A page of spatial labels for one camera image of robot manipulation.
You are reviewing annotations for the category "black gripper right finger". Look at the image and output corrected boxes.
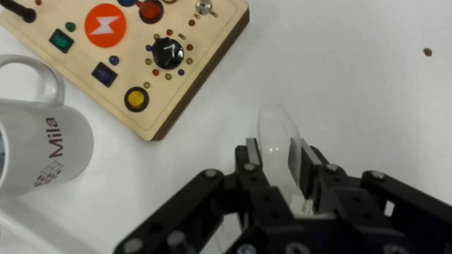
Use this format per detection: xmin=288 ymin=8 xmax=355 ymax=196
xmin=286 ymin=137 xmax=350 ymax=213

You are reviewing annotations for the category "white Mila mug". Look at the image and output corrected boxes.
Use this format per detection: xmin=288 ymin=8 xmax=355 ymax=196
xmin=0 ymin=53 xmax=96 ymax=203

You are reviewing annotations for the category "white plastic tray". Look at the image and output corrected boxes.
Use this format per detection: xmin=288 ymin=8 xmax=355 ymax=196
xmin=0 ymin=0 xmax=452 ymax=254

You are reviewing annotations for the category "black cable on board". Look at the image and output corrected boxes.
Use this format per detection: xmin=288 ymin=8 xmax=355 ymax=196
xmin=0 ymin=0 xmax=38 ymax=24

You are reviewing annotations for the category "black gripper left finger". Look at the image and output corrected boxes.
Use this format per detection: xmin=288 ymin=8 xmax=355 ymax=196
xmin=233 ymin=137 xmax=293 ymax=223

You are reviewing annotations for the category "wooden busy board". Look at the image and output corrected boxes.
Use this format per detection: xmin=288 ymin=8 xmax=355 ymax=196
xmin=0 ymin=0 xmax=251 ymax=142

